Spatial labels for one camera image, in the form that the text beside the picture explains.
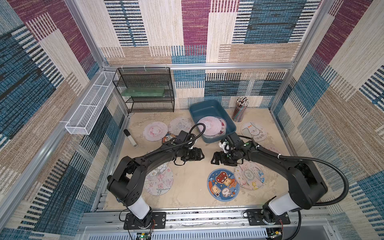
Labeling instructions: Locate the blue character coaster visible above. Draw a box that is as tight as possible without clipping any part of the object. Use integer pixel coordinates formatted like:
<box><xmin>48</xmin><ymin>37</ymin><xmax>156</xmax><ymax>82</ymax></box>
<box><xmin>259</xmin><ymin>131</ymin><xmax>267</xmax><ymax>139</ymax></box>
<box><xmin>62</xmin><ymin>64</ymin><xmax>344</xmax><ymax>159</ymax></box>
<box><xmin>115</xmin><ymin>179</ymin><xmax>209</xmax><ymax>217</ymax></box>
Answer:
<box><xmin>207</xmin><ymin>169</ymin><xmax>240</xmax><ymax>202</ymax></box>

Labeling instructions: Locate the red floral coaster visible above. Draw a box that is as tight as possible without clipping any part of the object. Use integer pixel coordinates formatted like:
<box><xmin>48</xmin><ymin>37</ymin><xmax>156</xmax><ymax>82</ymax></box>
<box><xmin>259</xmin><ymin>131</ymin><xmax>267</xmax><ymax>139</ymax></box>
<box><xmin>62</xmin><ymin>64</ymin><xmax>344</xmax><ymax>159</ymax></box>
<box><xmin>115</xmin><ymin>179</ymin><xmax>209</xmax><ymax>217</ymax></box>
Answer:
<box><xmin>220</xmin><ymin>118</ymin><xmax>227</xmax><ymax>135</ymax></box>

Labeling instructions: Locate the white daisy coaster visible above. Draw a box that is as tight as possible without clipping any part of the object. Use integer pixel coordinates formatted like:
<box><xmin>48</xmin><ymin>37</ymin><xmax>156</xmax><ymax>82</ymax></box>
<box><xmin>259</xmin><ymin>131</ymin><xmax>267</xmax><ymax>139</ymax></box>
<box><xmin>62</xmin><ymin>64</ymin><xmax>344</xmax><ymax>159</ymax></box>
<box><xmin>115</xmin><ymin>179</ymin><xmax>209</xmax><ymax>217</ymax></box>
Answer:
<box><xmin>148</xmin><ymin>163</ymin><xmax>169</xmax><ymax>177</ymax></box>

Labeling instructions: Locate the pink unicorn coaster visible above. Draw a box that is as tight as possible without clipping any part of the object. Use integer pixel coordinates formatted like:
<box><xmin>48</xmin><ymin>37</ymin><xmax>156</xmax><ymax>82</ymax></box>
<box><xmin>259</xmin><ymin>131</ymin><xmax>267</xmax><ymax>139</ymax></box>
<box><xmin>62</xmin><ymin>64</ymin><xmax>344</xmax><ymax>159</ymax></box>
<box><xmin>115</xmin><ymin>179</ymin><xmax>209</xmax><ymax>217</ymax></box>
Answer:
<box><xmin>198</xmin><ymin>116</ymin><xmax>222</xmax><ymax>138</ymax></box>

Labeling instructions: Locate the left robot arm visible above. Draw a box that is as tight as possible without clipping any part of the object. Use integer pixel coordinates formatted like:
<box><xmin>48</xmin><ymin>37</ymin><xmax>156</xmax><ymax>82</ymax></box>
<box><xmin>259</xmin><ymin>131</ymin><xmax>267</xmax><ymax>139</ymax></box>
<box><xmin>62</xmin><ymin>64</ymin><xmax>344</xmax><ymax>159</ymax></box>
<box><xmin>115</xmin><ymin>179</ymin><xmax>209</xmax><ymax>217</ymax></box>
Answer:
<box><xmin>107</xmin><ymin>131</ymin><xmax>204</xmax><ymax>221</ymax></box>

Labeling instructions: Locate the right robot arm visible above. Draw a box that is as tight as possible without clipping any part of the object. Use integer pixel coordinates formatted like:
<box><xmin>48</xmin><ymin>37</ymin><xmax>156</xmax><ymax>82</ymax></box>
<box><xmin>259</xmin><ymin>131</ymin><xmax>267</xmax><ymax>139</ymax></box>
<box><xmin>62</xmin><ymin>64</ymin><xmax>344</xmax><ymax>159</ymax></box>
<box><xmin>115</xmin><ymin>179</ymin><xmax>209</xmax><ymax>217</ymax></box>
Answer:
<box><xmin>211</xmin><ymin>133</ymin><xmax>328</xmax><ymax>224</ymax></box>

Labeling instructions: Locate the teal plastic storage box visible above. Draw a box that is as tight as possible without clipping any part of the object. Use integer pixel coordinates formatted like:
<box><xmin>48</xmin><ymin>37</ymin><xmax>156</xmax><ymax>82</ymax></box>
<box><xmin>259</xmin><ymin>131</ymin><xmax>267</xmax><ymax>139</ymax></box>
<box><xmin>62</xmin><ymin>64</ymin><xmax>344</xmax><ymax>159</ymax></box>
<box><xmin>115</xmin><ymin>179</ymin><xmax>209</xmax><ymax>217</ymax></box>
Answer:
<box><xmin>189</xmin><ymin>100</ymin><xmax>237</xmax><ymax>144</ymax></box>

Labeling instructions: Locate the cream cartoon coaster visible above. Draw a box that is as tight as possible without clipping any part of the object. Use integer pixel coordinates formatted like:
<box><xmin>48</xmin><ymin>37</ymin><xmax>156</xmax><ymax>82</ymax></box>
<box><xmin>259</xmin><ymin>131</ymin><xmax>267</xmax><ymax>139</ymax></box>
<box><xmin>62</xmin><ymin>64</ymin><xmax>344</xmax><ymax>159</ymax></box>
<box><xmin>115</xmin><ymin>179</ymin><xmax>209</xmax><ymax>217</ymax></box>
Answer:
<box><xmin>235</xmin><ymin>161</ymin><xmax>265</xmax><ymax>191</ymax></box>

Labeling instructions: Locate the dark blue cartoon coaster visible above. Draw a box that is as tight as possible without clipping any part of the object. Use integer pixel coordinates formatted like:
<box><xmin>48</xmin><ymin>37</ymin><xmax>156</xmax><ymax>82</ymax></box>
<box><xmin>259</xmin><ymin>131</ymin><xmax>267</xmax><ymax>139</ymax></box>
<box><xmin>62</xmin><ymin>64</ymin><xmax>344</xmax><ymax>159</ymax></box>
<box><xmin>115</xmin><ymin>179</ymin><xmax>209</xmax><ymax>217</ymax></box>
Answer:
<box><xmin>162</xmin><ymin>132</ymin><xmax>176</xmax><ymax>145</ymax></box>

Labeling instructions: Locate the white butterfly coaster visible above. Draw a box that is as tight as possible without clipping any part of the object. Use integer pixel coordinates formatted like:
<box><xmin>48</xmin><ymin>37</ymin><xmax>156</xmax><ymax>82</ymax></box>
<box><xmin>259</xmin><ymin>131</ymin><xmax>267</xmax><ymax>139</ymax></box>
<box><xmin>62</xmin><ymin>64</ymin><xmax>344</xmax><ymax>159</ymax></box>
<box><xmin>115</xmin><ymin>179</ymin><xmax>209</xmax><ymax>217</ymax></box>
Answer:
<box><xmin>168</xmin><ymin>117</ymin><xmax>193</xmax><ymax>136</ymax></box>

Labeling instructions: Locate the white dog coaster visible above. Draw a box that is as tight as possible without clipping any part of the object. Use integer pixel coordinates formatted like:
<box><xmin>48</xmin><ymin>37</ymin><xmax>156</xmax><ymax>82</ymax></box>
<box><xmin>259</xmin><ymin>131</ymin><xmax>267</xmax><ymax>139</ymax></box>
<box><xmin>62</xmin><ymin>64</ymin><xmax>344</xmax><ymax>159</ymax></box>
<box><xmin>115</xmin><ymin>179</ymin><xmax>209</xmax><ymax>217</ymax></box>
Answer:
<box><xmin>241</xmin><ymin>122</ymin><xmax>268</xmax><ymax>142</ymax></box>

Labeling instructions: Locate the pink rabbit coaster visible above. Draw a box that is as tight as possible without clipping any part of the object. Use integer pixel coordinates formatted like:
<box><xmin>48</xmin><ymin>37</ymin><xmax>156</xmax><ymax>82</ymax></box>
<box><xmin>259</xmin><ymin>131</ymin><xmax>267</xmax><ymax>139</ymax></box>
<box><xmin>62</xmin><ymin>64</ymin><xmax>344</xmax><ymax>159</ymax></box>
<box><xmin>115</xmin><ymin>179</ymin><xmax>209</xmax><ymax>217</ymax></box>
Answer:
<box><xmin>268</xmin><ymin>147</ymin><xmax>281</xmax><ymax>154</ymax></box>

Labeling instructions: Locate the pink kitty coaster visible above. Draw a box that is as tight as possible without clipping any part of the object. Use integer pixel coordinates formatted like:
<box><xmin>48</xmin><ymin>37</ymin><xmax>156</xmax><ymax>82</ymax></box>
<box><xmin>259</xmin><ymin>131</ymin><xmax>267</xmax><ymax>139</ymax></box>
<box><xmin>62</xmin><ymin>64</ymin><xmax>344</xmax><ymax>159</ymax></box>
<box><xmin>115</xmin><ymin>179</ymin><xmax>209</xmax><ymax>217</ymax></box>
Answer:
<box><xmin>143</xmin><ymin>122</ymin><xmax>168</xmax><ymax>142</ymax></box>

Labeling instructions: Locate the pink blossom coaster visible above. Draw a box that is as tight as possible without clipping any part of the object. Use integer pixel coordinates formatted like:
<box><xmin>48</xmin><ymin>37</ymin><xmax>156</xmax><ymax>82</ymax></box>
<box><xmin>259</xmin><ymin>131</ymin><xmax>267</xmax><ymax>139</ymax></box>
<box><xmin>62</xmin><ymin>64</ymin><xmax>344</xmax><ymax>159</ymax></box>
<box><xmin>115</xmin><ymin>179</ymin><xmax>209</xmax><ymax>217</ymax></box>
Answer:
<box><xmin>144</xmin><ymin>165</ymin><xmax>174</xmax><ymax>196</ymax></box>

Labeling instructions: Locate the cup of colored pencils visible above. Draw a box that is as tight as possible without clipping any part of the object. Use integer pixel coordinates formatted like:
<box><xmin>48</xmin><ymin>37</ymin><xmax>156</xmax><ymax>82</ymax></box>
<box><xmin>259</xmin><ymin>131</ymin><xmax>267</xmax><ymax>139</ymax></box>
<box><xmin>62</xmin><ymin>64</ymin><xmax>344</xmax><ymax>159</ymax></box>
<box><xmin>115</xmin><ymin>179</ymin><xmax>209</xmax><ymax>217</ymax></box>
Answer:
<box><xmin>232</xmin><ymin>96</ymin><xmax>249</xmax><ymax>122</ymax></box>

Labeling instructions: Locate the white marker black cap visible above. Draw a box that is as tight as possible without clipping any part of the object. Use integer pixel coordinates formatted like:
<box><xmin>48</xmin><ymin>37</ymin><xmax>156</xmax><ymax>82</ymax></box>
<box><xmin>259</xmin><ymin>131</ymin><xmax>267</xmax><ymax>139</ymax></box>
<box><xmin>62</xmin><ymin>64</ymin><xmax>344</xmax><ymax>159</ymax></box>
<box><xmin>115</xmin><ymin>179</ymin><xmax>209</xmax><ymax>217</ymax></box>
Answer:
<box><xmin>124</xmin><ymin>129</ymin><xmax>138</xmax><ymax>147</ymax></box>

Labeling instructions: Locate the green board on shelf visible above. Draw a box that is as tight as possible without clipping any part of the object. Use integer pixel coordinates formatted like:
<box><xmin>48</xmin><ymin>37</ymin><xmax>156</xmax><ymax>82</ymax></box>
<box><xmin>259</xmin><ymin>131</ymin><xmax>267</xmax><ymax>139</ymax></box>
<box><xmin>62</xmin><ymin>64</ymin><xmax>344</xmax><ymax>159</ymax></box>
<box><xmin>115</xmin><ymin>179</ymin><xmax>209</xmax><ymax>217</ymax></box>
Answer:
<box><xmin>121</xmin><ymin>87</ymin><xmax>165</xmax><ymax>97</ymax></box>

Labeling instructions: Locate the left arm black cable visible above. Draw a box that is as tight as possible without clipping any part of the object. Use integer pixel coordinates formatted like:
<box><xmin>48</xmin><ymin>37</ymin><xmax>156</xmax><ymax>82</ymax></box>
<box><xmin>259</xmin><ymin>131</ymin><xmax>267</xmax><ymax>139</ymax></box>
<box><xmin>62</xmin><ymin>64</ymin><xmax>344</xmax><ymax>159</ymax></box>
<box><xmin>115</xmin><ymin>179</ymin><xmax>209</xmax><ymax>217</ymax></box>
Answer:
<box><xmin>143</xmin><ymin>122</ymin><xmax>207</xmax><ymax>166</ymax></box>

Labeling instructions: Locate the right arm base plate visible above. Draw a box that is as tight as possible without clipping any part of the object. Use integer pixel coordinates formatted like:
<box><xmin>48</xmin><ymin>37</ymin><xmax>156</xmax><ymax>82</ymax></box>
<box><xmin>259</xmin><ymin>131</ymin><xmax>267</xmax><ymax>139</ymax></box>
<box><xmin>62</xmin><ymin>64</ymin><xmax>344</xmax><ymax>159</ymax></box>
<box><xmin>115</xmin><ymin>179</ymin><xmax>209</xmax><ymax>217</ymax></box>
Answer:
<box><xmin>242</xmin><ymin>209</ymin><xmax>291</xmax><ymax>226</ymax></box>

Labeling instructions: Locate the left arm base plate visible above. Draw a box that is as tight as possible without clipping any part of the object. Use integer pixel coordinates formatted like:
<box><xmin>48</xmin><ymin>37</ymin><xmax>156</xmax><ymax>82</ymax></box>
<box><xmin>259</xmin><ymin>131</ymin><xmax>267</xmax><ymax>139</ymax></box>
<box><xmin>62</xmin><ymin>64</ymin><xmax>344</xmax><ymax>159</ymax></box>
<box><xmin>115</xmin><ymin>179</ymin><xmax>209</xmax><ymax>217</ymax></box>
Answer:
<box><xmin>124</xmin><ymin>211</ymin><xmax>167</xmax><ymax>230</ymax></box>

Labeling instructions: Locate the black wire shelf rack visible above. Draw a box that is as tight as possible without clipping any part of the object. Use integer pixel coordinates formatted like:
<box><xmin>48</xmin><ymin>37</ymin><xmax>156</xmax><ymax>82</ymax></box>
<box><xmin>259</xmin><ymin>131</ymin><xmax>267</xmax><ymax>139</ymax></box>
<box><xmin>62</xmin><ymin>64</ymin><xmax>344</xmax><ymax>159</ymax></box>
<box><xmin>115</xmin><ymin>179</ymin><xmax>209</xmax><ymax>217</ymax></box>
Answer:
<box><xmin>113</xmin><ymin>67</ymin><xmax>175</xmax><ymax>113</ymax></box>

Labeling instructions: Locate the white wire mesh basket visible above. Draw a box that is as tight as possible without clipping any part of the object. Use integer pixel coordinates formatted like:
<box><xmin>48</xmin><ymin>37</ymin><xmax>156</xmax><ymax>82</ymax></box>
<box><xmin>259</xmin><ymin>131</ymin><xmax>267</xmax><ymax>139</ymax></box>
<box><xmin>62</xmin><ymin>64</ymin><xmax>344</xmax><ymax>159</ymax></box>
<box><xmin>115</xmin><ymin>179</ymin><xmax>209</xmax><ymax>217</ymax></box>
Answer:
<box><xmin>65</xmin><ymin>72</ymin><xmax>115</xmax><ymax>135</ymax></box>

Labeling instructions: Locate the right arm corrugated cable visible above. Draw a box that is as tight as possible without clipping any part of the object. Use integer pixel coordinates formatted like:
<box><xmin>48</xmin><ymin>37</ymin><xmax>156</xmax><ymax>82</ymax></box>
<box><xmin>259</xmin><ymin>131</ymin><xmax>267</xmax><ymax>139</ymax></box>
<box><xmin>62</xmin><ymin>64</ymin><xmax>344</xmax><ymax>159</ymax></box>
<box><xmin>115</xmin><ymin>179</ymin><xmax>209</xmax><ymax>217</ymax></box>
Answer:
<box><xmin>239</xmin><ymin>134</ymin><xmax>350</xmax><ymax>240</ymax></box>

